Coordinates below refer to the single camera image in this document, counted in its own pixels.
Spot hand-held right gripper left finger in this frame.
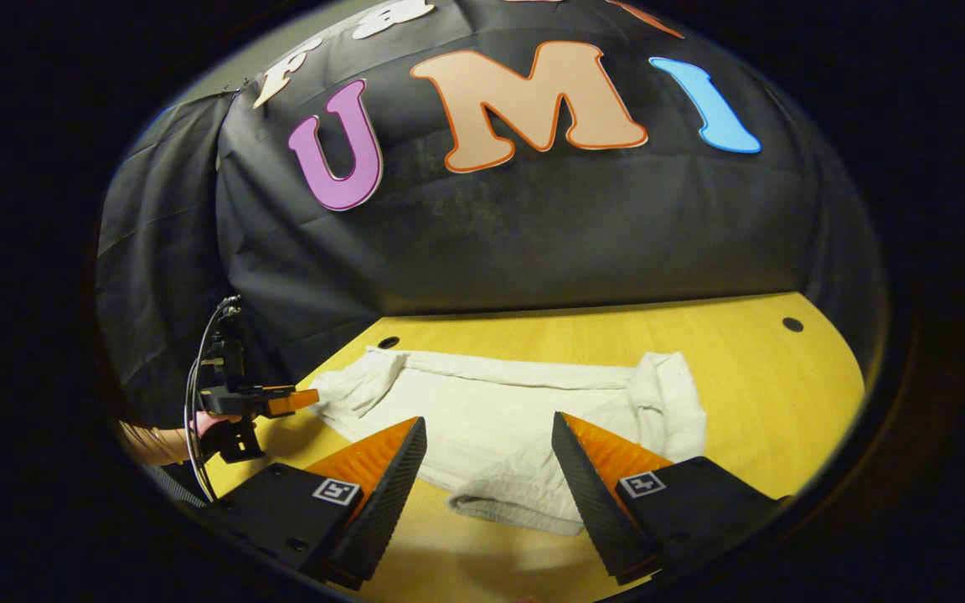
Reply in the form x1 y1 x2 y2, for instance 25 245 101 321
198 416 429 591

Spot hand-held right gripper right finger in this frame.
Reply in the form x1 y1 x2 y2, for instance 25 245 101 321
551 410 793 587

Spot cream white jeans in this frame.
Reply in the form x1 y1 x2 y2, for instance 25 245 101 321
308 346 708 537

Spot black backdrop cloth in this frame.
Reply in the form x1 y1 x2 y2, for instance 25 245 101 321
95 0 890 424

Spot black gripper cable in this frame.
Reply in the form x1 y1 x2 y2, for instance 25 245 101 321
183 295 242 504

